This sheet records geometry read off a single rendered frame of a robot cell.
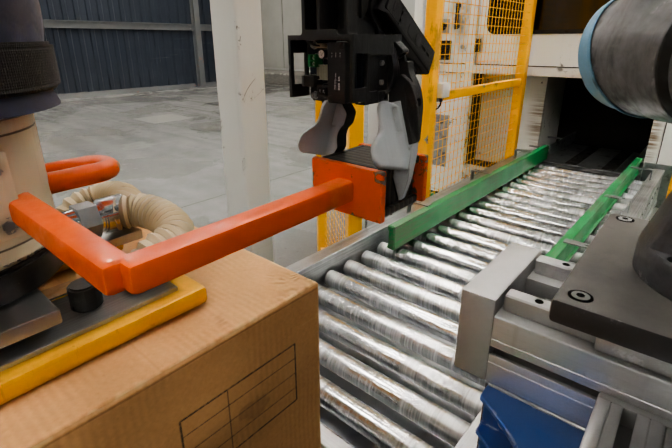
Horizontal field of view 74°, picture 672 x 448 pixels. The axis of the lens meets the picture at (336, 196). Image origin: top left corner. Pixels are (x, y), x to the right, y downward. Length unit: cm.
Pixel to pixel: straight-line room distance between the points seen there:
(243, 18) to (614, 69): 152
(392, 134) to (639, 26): 22
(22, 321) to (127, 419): 12
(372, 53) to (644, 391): 33
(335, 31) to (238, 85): 148
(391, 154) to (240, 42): 148
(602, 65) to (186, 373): 48
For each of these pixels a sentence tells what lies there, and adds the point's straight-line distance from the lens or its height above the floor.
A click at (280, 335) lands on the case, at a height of 91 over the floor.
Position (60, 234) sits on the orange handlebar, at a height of 109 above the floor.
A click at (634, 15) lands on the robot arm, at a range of 49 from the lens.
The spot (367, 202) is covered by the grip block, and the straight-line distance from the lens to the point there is 41.
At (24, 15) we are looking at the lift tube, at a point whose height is 123.
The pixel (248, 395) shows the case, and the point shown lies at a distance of 53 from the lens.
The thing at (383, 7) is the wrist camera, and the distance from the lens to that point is 41.
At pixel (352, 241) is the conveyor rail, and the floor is 59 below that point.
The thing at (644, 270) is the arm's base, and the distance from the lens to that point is 42.
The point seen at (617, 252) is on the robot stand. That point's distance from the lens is 46.
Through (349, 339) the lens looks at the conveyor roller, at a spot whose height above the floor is 54.
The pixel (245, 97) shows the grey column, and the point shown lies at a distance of 185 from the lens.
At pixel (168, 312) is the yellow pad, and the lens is 48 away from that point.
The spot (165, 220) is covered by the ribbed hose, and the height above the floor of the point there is 103.
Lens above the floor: 121
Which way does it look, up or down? 19 degrees down
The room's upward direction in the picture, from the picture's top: straight up
